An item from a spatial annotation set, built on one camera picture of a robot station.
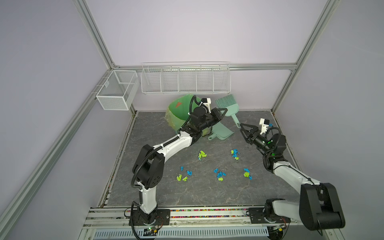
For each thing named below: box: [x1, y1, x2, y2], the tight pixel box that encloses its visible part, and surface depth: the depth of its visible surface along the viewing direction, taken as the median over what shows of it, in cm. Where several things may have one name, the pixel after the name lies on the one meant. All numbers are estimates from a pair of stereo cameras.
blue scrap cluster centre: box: [213, 168, 227, 178], surface depth 88 cm
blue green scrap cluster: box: [243, 168, 253, 180], surface depth 88 cm
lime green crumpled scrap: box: [198, 150, 207, 161], surface depth 97 cm
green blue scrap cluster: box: [230, 148, 241, 160], surface depth 98 cm
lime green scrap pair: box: [176, 174, 189, 182], surface depth 88 cm
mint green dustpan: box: [208, 121, 235, 141], surface depth 111 cm
